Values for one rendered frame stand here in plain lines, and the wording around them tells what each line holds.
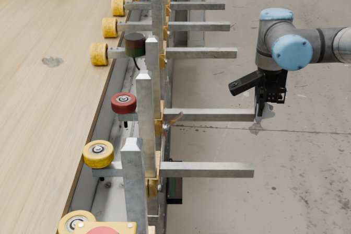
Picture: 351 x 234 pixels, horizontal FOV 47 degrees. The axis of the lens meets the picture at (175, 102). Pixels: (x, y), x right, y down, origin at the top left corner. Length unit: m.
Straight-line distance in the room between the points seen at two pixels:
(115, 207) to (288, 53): 0.71
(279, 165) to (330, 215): 0.42
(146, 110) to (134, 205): 0.25
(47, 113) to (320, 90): 2.37
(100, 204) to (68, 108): 0.32
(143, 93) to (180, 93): 2.15
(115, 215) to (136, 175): 0.60
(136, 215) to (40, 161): 0.39
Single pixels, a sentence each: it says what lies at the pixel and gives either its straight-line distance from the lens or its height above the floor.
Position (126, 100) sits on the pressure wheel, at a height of 0.90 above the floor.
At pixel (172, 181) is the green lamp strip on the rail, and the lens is 1.28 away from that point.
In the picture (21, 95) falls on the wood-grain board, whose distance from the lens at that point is 1.41.
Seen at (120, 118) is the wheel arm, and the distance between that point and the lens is 1.32.
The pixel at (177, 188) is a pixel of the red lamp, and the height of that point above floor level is 0.70.
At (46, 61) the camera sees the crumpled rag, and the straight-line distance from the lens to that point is 1.57.
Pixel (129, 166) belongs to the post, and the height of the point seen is 1.12.
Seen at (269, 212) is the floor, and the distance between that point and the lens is 2.20.
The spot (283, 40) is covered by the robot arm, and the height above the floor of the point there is 1.18.
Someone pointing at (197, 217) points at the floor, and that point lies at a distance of 2.13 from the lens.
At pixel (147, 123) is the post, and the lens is 0.96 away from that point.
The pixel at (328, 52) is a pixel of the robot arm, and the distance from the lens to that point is 1.09.
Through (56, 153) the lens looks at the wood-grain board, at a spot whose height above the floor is 0.90.
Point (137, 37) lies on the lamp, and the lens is 1.14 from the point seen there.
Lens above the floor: 1.59
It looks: 33 degrees down
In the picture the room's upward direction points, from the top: straight up
